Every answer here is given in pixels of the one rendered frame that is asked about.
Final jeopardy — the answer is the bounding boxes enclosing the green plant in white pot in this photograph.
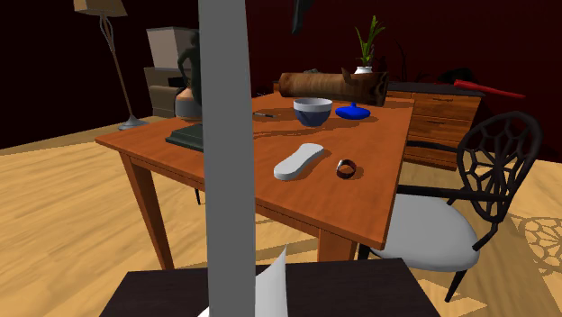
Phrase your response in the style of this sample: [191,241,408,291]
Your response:
[353,14,387,76]

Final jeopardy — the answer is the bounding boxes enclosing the brown wooden log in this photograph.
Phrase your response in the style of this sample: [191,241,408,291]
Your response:
[277,70,390,108]

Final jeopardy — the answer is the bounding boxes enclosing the blue bowl with white inside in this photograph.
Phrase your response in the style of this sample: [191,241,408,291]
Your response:
[292,97,334,129]

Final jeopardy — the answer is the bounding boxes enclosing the flat blue vase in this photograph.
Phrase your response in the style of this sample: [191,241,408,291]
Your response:
[334,102,372,121]

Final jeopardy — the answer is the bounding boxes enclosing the dark figure statue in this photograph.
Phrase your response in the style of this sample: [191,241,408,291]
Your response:
[174,30,204,122]

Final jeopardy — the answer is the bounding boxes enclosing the grey box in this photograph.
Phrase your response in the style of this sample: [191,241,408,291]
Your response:
[145,26,200,70]

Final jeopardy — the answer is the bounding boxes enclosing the white remote control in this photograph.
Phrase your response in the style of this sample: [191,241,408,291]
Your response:
[273,142,325,182]

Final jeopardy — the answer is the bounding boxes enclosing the brown armchair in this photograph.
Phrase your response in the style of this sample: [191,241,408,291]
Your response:
[143,65,195,119]

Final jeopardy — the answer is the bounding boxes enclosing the wooden chest of drawers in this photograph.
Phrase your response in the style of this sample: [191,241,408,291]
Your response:
[385,80,486,172]

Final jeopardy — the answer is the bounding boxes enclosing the wooden table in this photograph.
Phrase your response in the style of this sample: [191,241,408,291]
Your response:
[95,91,416,271]

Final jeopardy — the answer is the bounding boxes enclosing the floor lamp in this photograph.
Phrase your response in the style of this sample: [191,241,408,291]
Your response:
[72,0,150,131]

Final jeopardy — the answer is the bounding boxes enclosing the long red object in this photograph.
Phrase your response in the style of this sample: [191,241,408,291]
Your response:
[452,78,527,100]

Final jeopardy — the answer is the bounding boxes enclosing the black chair with white seat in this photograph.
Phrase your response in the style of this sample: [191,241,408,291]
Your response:
[357,110,545,304]

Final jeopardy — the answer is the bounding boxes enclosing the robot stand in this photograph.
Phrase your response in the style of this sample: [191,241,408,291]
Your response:
[98,258,442,317]

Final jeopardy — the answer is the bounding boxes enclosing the dark red ring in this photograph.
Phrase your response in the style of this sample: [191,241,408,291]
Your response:
[335,158,358,181]

